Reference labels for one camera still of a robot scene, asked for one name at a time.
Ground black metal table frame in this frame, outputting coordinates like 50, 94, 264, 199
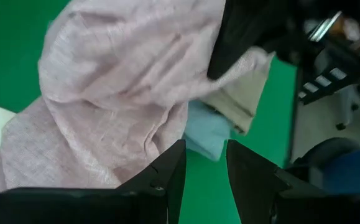
287, 62, 360, 164

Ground light blue denim jeans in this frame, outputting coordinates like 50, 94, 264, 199
182, 99, 234, 162

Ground blue office chair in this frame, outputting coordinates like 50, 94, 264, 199
293, 138, 360, 195

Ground pink garment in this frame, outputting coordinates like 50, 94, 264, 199
0, 0, 275, 224

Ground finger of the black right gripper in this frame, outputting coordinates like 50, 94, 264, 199
206, 0, 292, 80

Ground beige garment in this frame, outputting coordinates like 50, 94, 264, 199
200, 54, 275, 136

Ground green table mat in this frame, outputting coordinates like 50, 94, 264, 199
0, 0, 298, 224

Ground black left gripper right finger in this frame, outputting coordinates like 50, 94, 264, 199
226, 139, 326, 224

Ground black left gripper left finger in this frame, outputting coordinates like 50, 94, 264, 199
116, 139, 187, 224

